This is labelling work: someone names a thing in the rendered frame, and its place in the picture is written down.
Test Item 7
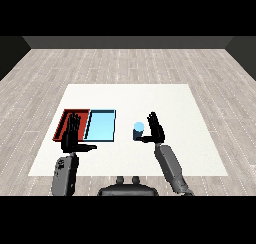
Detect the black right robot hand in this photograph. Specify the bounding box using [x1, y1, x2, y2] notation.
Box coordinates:
[136, 111, 166, 147]

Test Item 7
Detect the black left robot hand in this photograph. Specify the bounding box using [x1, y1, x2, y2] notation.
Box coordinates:
[61, 113, 98, 154]

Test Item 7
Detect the red shallow open box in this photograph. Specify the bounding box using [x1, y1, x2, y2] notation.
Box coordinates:
[52, 108, 92, 143]

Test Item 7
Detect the light blue shallow open box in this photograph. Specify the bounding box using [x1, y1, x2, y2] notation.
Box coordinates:
[82, 109, 117, 143]

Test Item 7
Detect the dark grey robot body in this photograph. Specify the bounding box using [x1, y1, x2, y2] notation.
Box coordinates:
[97, 176, 160, 197]

